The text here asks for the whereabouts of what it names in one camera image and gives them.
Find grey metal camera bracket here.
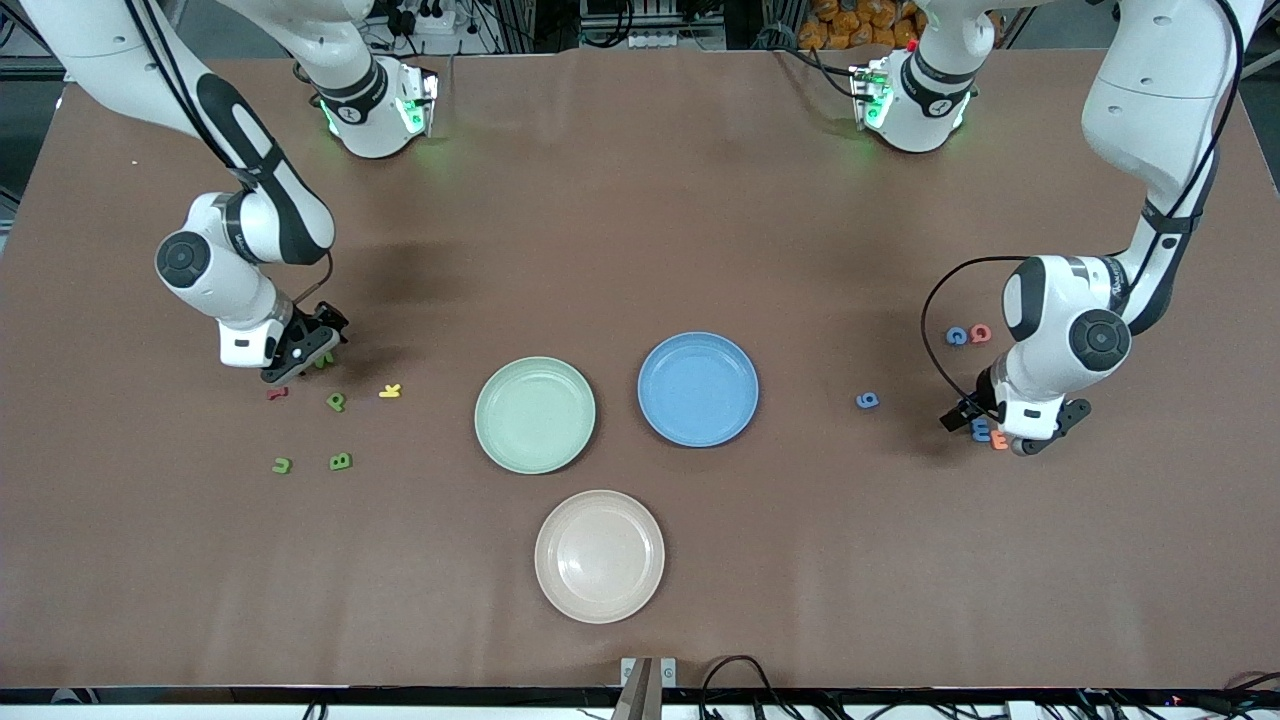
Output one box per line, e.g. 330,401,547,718
620,656,678,720

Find pile of orange balls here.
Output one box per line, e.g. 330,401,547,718
798,0,921,51

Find beige plate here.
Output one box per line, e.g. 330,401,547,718
534,489,666,625

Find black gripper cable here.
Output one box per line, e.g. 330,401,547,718
120,0,336,311
920,0,1246,413

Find light green plate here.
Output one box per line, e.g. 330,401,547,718
474,356,597,475

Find white power strip with plugs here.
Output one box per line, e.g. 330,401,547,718
385,0,457,37

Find blue plate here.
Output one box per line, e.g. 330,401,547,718
637,331,760,448

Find large table cover mat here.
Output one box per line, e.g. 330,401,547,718
0,48,1280,691

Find black looped cable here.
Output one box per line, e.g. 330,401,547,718
698,654,801,720

